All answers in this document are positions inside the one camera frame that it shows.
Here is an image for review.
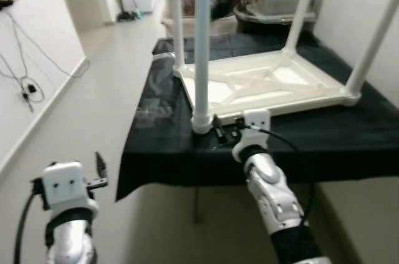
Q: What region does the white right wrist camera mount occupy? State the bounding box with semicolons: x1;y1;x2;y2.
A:
232;109;272;164

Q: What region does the white plastic children table top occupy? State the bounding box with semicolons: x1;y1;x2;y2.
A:
173;49;362;135

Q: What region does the grey cloth covered ledge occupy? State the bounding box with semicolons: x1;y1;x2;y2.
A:
162;16;241;37

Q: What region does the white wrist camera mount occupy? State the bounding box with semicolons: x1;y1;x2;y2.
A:
41;161;100;215
232;109;272;164

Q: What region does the clear tape patch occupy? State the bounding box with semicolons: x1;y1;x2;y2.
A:
134;99;172;129

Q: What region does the black round basin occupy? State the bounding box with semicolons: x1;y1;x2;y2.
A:
234;5;319;34

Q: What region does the clear plastic wrap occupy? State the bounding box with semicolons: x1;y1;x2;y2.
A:
151;52;175;62

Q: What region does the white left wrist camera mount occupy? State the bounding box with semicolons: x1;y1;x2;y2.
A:
41;161;100;215

